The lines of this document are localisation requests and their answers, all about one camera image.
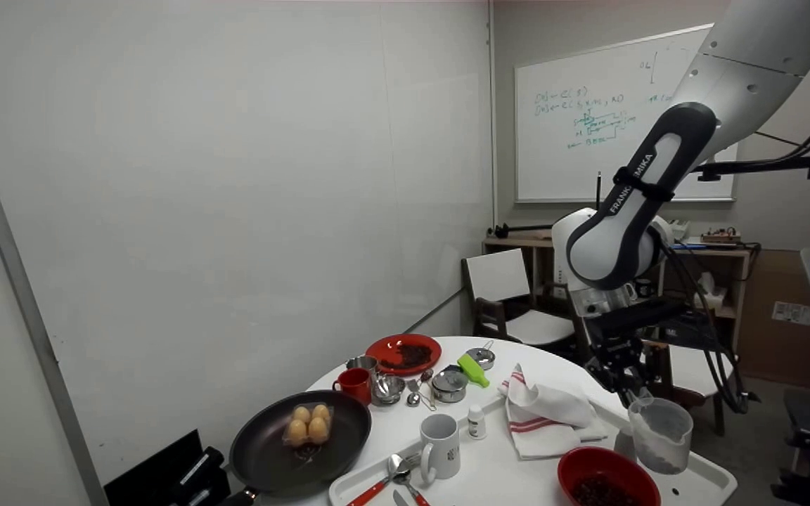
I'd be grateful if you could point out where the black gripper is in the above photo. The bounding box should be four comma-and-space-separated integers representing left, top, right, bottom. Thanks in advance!
586, 299, 690, 404

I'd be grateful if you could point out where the clear plastic measuring jar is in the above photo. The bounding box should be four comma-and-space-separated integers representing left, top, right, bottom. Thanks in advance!
617, 390, 694, 476

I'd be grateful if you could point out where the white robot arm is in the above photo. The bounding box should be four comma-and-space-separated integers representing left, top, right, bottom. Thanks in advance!
562, 0, 810, 404

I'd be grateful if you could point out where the red bowl near front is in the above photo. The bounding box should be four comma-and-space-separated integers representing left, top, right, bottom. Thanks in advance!
554, 448, 660, 506

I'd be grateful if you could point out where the small steel bowl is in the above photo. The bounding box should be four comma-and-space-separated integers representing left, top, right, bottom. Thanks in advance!
372, 378, 404, 404

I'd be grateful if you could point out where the right white chair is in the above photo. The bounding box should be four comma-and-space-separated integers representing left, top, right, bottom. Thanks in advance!
568, 279, 741, 439

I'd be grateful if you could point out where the white chair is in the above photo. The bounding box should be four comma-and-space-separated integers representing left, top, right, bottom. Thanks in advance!
464, 248, 577, 348
568, 279, 741, 439

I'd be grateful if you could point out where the white red striped cloth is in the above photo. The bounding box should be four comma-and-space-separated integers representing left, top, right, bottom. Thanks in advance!
500, 365, 617, 459

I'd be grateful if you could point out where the small metal lid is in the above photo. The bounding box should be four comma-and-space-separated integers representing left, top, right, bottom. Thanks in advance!
468, 348, 496, 365

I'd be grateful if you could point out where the left white chair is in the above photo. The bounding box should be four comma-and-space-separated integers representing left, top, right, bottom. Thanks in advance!
464, 248, 577, 348

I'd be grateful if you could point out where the white salt shaker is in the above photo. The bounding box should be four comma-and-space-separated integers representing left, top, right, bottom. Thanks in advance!
468, 411, 486, 441

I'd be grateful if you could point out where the green cup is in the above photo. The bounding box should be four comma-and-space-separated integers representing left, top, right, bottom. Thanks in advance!
458, 354, 490, 389

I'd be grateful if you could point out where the wooden shelf unit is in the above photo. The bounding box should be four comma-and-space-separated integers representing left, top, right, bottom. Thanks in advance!
483, 231, 757, 345

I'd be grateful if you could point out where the round metal tin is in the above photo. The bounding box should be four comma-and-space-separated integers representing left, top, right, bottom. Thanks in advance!
431, 368, 468, 404

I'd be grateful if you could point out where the white mug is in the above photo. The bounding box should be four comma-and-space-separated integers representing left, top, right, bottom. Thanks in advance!
420, 413, 461, 487

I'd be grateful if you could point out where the red plate far side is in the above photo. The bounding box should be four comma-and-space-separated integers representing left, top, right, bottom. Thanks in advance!
365, 335, 441, 378

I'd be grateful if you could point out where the whiteboard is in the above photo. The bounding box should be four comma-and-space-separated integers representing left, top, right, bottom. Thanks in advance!
514, 26, 708, 202

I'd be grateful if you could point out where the red mug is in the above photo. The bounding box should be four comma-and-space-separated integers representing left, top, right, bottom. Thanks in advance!
333, 368, 372, 404

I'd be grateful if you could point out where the brown egg right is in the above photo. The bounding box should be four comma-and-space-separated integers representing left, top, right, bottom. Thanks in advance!
309, 417, 330, 444

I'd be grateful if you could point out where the brown egg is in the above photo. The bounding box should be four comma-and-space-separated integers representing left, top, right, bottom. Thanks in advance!
285, 420, 309, 448
309, 417, 330, 444

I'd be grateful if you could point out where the black frying pan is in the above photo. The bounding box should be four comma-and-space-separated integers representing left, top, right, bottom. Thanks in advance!
222, 390, 372, 506

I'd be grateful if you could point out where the brown egg left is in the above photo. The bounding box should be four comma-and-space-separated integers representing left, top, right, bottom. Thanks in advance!
285, 420, 309, 448

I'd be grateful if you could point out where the black camera stand bar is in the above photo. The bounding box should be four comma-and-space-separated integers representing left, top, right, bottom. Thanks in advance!
486, 174, 603, 238

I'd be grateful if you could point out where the red handled spoon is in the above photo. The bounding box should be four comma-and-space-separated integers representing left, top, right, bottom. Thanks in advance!
350, 454, 404, 506

